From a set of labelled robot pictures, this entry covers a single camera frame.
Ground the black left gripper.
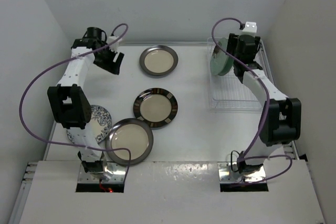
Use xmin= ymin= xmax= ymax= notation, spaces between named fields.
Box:
xmin=93 ymin=44 xmax=122 ymax=74

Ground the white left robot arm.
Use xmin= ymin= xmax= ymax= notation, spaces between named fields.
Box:
xmin=47 ymin=27 xmax=124 ymax=180

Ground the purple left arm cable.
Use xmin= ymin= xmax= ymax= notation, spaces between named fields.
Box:
xmin=19 ymin=23 xmax=131 ymax=177

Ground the white wire dish rack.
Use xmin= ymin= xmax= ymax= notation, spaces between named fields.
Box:
xmin=206 ymin=37 xmax=262 ymax=113

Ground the blue white floral plate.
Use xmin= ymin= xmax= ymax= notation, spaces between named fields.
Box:
xmin=66 ymin=105 xmax=112 ymax=146

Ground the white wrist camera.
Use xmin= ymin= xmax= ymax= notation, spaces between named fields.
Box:
xmin=240 ymin=22 xmax=257 ymax=37
xmin=107 ymin=35 xmax=122 ymax=52

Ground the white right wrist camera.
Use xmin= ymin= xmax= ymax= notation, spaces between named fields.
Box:
xmin=240 ymin=22 xmax=257 ymax=37

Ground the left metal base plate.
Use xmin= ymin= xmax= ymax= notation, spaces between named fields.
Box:
xmin=77 ymin=160 xmax=126 ymax=184

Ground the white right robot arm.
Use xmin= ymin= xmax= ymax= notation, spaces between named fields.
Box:
xmin=227 ymin=34 xmax=301 ymax=174

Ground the grey rim cream plate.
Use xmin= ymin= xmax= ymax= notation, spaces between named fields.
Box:
xmin=139 ymin=45 xmax=179 ymax=78
xmin=105 ymin=118 xmax=154 ymax=166

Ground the metal base plate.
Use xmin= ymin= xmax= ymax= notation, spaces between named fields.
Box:
xmin=217 ymin=162 xmax=266 ymax=184
xmin=77 ymin=160 xmax=126 ymax=184

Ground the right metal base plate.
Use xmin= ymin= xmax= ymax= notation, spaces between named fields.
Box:
xmin=217 ymin=162 xmax=266 ymax=184

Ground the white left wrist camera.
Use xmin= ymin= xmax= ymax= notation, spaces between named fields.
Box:
xmin=107 ymin=35 xmax=122 ymax=52

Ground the teal floral plate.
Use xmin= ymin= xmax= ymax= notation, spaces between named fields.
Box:
xmin=218 ymin=51 xmax=234 ymax=76
xmin=210 ymin=46 xmax=224 ymax=76

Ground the black striped rim plate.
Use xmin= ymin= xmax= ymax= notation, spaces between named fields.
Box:
xmin=133 ymin=88 xmax=179 ymax=129

